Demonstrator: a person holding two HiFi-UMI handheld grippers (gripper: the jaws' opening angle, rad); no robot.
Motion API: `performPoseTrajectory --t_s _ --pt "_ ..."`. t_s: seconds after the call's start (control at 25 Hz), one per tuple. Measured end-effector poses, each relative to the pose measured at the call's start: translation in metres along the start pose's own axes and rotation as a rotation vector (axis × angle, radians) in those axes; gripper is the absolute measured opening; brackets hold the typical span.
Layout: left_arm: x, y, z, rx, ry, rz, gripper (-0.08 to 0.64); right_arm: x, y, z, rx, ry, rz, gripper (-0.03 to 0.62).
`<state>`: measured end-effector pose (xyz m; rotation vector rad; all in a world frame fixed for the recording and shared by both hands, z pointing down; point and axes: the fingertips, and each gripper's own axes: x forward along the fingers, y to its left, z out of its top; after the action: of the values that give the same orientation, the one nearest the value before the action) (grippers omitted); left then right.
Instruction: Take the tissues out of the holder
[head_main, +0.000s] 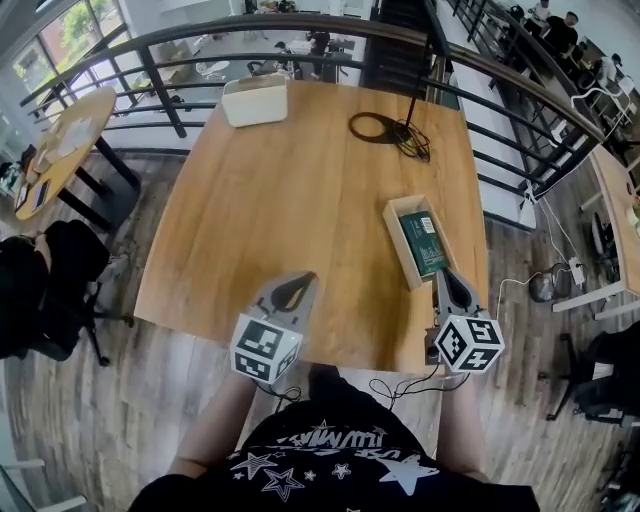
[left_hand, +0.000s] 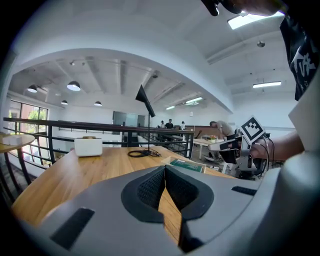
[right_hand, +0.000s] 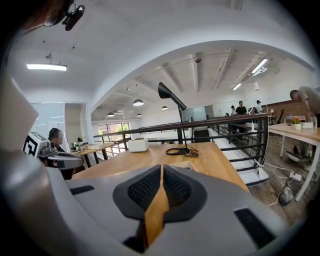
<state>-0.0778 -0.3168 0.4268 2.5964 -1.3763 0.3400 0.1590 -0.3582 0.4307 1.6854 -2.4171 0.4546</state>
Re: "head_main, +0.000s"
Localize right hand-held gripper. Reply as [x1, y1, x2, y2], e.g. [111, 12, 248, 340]
[423, 268, 505, 375]

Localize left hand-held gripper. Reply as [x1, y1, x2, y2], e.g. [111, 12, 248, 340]
[229, 270, 320, 385]

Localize green tissue pack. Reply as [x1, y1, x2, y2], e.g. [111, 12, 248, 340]
[398, 210, 450, 279]

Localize wooden tray box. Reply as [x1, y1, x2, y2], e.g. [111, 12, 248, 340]
[382, 193, 459, 292]

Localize person's left forearm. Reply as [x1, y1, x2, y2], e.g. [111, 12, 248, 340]
[169, 372, 259, 476]

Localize person's right forearm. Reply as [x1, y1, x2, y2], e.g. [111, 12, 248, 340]
[438, 372, 486, 476]

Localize white storage box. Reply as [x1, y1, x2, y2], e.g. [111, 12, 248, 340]
[221, 74, 290, 129]

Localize wooden table with white legs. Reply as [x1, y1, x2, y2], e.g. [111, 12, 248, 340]
[133, 79, 490, 376]

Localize black office chair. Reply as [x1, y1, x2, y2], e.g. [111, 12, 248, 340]
[44, 219, 135, 367]
[544, 319, 640, 426]

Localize black star print shirt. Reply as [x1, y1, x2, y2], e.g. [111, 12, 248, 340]
[127, 363, 541, 512]

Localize thin black pole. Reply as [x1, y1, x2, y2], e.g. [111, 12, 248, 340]
[403, 44, 433, 126]

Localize black metal railing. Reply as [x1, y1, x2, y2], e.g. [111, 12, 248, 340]
[19, 12, 606, 196]

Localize white gooseneck lamp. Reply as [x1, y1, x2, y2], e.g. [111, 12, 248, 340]
[570, 74, 636, 126]

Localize round wooden table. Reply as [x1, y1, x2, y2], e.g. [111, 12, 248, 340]
[13, 85, 142, 231]

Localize dark tablet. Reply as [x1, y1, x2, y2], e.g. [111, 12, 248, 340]
[29, 179, 51, 209]

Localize white floor cable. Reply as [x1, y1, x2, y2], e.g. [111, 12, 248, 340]
[497, 277, 534, 321]

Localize black wire waste bin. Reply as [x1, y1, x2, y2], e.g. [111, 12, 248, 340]
[528, 263, 571, 304]

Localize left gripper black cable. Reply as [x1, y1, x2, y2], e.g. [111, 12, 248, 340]
[252, 379, 304, 406]

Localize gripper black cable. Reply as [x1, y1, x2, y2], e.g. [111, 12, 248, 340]
[252, 379, 304, 406]
[368, 364, 471, 406]

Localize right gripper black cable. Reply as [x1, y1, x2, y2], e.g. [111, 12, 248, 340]
[368, 364, 471, 406]

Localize coiled black cable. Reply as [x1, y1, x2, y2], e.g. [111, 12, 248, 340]
[348, 110, 432, 162]

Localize wooden desk with white frame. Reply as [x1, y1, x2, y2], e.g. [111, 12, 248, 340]
[552, 144, 640, 321]

